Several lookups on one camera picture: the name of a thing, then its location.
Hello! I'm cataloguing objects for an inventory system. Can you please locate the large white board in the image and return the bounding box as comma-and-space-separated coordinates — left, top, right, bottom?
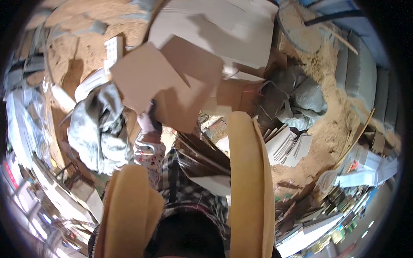
148, 0, 279, 82

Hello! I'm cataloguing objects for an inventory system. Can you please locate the round grey basin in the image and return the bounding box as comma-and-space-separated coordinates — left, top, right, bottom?
276, 2, 323, 55

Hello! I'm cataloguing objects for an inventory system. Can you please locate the thin wooden stick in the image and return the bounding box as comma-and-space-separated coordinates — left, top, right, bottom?
332, 107, 376, 170

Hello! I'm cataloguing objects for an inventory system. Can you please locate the heap of grey sacks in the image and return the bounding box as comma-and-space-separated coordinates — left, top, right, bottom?
258, 66, 328, 132

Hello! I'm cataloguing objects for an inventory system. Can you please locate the person's left hand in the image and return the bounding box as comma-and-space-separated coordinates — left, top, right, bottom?
136, 101, 163, 135

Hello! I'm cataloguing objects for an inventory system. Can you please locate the heap of white boards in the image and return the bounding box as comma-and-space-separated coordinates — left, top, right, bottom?
316, 143, 400, 194

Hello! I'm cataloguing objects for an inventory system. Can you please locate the brown cardboard box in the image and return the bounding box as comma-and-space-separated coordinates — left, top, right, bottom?
216, 79, 268, 117

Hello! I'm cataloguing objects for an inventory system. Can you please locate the stack of white board strips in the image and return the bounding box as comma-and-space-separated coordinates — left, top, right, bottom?
263, 124, 313, 168

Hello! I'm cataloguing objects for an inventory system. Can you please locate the clear plastic sheeting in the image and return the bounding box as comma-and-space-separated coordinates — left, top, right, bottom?
4, 87, 52, 168

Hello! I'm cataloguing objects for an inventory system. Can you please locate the person's body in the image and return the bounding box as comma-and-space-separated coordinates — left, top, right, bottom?
88, 111, 276, 258

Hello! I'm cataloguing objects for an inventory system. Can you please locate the grey woven sack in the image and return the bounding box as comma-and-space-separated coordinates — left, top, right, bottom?
67, 83, 134, 176

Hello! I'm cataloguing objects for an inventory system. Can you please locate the white punched sheet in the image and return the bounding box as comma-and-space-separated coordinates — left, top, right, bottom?
103, 35, 125, 75

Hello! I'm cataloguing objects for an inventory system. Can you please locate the white curved board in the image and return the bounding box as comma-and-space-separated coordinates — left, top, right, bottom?
74, 68, 108, 103

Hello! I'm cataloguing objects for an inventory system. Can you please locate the stack of grey blocks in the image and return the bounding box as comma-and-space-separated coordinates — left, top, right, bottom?
334, 31, 401, 129

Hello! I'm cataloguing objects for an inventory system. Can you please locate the bundle of dark wooden strips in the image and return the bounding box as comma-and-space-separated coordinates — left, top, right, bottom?
174, 129, 231, 177

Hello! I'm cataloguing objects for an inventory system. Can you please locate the brown cardboard sheet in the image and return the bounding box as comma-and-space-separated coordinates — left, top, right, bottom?
109, 42, 191, 115
154, 74, 217, 134
161, 35, 225, 97

